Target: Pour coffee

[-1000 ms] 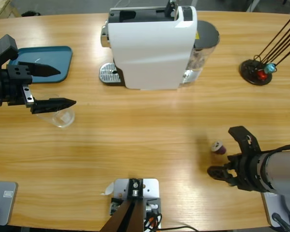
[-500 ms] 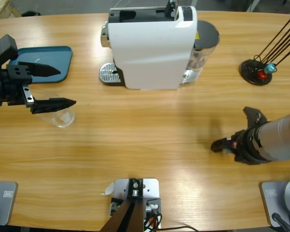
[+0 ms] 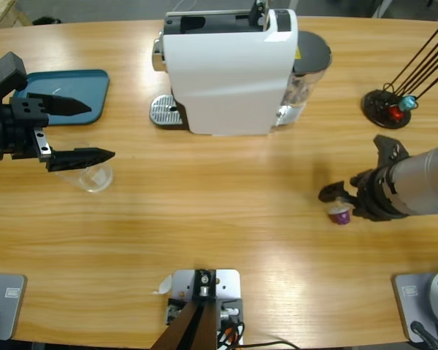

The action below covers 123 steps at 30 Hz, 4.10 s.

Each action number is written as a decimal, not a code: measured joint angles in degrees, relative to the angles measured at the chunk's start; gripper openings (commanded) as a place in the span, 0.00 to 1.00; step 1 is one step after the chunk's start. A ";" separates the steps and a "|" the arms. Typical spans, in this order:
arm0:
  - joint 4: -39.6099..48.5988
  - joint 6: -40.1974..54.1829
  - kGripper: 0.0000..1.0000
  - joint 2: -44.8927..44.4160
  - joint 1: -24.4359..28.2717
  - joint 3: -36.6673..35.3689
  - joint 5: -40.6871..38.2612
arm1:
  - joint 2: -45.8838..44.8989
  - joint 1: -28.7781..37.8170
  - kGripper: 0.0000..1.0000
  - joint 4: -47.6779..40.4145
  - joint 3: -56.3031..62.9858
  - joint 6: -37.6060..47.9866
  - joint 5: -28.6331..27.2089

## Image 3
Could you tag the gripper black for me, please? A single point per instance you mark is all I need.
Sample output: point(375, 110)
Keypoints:
point(377, 193)
point(14, 131)

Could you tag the purple coffee capsule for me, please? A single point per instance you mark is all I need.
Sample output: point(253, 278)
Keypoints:
point(340, 217)

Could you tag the white capsule coffee machine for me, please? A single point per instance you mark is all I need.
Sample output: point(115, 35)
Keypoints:
point(222, 84)

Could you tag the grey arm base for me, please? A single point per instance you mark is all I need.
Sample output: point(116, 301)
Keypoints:
point(412, 302)
point(7, 306)

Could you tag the red coffee capsule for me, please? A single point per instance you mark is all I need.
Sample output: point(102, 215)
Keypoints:
point(396, 113)

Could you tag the teal coffee capsule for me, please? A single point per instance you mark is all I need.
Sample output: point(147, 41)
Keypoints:
point(408, 103)

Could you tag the teal plastic tray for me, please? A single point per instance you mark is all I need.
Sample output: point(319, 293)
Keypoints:
point(80, 82)

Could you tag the clear glass cup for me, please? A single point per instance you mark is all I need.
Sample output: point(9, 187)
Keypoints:
point(96, 178)

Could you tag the black bundle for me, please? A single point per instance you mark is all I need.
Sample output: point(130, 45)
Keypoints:
point(47, 20)

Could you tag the clear water tank black lid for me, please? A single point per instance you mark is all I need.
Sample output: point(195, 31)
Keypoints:
point(312, 51)

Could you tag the white tape scrap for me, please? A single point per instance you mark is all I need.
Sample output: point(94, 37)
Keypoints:
point(164, 286)

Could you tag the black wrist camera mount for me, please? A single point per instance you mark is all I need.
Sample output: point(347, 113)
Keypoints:
point(390, 151)
point(5, 73)

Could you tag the white camera mount dark post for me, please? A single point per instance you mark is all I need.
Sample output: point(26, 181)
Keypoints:
point(226, 284)

